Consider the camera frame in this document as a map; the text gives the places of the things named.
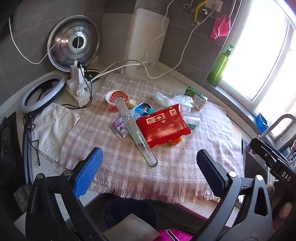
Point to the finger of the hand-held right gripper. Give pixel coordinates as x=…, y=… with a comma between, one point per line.
x=263, y=147

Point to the clear plastic tube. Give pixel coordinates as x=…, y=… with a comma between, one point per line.
x=136, y=136

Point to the white plug adapter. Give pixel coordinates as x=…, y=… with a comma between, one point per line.
x=77, y=73

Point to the clear plastic bag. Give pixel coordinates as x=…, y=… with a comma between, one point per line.
x=166, y=99

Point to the pink clothing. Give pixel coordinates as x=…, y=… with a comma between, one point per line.
x=173, y=235

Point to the beige flat board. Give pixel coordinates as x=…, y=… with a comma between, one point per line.
x=131, y=228

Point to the pink rag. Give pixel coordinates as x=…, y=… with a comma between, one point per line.
x=220, y=26

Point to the pink checked fringed cloth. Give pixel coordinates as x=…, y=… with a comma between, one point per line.
x=185, y=162

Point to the window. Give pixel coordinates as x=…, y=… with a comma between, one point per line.
x=266, y=58

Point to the green white carton box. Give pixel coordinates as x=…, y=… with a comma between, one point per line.
x=196, y=99

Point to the white cloth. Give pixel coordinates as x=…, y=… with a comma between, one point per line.
x=55, y=125

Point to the purple small packet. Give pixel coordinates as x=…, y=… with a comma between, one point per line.
x=120, y=128

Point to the blue plastic basket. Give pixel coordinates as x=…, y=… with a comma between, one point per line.
x=129, y=208

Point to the clear wrapper teal print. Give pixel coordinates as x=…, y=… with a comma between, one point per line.
x=193, y=122

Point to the green pump bottle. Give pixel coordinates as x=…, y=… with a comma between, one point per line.
x=217, y=67

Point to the steel faucet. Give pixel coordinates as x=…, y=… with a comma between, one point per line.
x=272, y=125

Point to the white wall outlet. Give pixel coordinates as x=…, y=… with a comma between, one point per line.
x=218, y=3

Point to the blue plastic container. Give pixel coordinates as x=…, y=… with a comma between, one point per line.
x=262, y=122

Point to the steel pot lid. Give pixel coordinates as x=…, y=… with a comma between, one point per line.
x=62, y=44

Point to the garlic bulb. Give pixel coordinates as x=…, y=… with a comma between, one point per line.
x=131, y=103

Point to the white cutting board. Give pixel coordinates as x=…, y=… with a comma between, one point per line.
x=143, y=37

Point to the red snack packet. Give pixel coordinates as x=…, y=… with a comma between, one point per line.
x=161, y=125

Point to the blue toothpaste packet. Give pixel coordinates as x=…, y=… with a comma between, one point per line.
x=142, y=110

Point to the orange mandarin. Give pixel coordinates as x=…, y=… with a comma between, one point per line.
x=174, y=141

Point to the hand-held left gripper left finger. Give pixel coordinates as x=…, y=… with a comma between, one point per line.
x=89, y=171

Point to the metal wall pipe fitting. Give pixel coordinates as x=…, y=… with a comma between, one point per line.
x=189, y=8
x=204, y=12

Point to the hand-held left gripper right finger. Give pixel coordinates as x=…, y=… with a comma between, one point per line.
x=208, y=171

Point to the white power strip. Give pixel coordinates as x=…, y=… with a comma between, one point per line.
x=79, y=99

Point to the person's shoe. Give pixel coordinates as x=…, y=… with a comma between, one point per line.
x=271, y=186

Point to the red lidded food cup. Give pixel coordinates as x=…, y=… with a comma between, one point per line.
x=113, y=99

